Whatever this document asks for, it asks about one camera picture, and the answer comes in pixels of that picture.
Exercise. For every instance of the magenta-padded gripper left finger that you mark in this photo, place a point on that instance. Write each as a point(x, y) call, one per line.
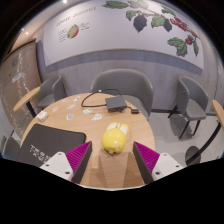
point(77, 156)

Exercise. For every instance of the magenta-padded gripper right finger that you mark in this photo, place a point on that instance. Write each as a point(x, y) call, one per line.
point(148, 158)

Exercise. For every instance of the yellow rabbit-shaped computer mouse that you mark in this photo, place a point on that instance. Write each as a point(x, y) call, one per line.
point(114, 140)

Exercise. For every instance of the black mouse pad white print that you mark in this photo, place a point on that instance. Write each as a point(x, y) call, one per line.
point(50, 140)

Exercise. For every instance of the small white sticker card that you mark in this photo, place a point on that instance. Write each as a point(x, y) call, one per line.
point(77, 98)
point(65, 100)
point(87, 111)
point(97, 117)
point(55, 109)
point(70, 116)
point(71, 106)

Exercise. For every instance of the small black plug adapter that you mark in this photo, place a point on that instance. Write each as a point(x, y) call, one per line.
point(134, 111)

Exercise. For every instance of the small white card box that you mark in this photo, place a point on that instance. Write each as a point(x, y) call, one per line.
point(42, 115)

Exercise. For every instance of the flat black box device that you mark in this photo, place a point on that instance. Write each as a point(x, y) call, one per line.
point(115, 103)

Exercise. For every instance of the wooden wall board with print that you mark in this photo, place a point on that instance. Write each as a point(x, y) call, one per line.
point(20, 86)

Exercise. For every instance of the white coffee plant wall mural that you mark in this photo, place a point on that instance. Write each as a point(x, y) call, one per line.
point(110, 30)

